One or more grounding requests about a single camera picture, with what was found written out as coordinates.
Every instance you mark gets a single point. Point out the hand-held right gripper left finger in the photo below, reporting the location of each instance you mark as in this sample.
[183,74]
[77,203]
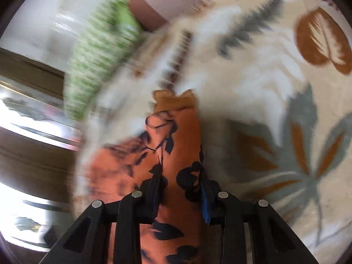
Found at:
[154,195]

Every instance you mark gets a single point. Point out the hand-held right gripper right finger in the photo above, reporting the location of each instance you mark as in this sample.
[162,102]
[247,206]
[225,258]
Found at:
[205,206]

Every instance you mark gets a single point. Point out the orange black-printed garment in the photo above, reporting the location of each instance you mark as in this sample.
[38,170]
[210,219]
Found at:
[181,148]

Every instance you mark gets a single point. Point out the beige leaf-print blanket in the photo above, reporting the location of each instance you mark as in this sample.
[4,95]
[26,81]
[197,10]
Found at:
[261,88]

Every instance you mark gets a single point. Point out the green patterned cloth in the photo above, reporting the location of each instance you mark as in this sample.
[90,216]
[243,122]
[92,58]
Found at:
[90,60]

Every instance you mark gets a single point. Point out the pink pillow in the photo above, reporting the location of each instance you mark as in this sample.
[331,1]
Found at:
[154,13]

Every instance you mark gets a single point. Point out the brown wooden window frame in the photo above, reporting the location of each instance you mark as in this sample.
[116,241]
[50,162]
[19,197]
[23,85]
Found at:
[27,165]

